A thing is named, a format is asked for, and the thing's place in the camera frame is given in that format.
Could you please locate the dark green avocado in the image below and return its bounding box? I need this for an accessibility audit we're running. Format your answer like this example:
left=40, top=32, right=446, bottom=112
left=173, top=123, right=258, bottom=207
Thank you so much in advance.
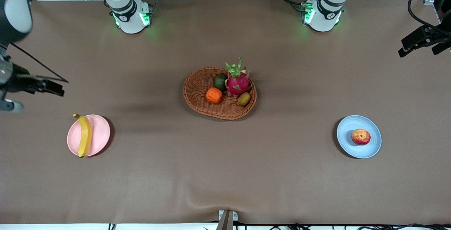
left=214, top=73, right=228, bottom=92

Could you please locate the pink plate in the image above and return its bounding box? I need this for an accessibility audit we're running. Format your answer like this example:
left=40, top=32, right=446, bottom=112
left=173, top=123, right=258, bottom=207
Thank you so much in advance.
left=67, top=114, right=111, bottom=157

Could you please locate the brown green kiwi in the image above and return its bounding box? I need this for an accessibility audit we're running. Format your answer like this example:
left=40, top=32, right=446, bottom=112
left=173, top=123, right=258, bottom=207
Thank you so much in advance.
left=237, top=92, right=251, bottom=107

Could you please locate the orange fruit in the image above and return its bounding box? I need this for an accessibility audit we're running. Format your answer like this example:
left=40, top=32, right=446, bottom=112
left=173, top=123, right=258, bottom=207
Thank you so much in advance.
left=205, top=87, right=223, bottom=104

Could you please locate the pink dragon fruit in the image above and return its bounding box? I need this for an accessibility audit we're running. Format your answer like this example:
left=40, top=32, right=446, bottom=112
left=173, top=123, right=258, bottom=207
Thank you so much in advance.
left=224, top=55, right=253, bottom=97

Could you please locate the red yellow apple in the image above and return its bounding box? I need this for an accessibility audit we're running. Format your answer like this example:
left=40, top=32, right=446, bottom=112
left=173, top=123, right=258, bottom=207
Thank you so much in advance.
left=351, top=129, right=371, bottom=146

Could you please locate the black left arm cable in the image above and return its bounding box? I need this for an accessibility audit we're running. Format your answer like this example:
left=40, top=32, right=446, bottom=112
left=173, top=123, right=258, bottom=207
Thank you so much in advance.
left=408, top=0, right=445, bottom=30

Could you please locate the brown woven wicker basket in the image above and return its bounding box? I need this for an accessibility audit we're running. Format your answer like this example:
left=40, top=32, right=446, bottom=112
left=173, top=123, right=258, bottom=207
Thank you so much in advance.
left=183, top=66, right=257, bottom=120

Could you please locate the grey camera stand bracket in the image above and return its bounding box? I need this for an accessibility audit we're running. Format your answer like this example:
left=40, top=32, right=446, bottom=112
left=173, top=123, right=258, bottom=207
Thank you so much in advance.
left=217, top=210, right=238, bottom=230

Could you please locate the yellow banana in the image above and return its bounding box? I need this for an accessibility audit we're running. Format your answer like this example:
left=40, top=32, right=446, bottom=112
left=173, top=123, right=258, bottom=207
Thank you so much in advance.
left=73, top=113, right=93, bottom=158

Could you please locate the light blue plate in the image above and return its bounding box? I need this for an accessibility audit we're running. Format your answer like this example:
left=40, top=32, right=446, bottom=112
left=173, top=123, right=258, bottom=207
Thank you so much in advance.
left=336, top=115, right=382, bottom=159

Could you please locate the brown table cloth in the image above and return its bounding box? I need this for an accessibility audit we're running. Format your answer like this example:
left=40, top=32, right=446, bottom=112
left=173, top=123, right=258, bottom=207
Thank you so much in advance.
left=0, top=0, right=451, bottom=225

